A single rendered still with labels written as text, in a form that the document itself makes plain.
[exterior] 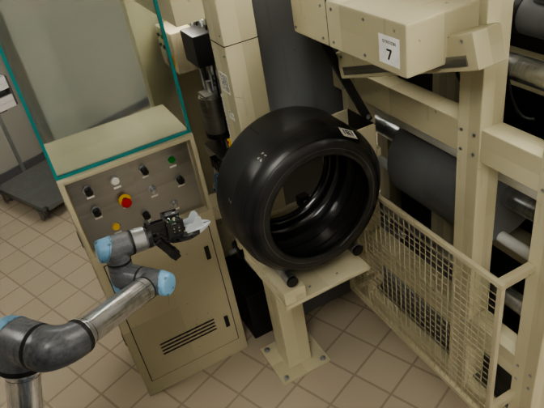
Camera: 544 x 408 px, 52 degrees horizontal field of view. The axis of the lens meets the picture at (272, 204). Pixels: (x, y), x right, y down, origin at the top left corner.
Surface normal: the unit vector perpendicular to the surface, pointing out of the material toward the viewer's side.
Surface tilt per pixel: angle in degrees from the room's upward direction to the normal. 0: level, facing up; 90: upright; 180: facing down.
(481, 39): 72
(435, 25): 90
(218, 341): 90
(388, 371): 0
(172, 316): 90
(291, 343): 90
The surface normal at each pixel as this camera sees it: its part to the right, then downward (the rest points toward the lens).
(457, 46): -0.87, 0.37
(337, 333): -0.15, -0.81
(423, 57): 0.46, 0.44
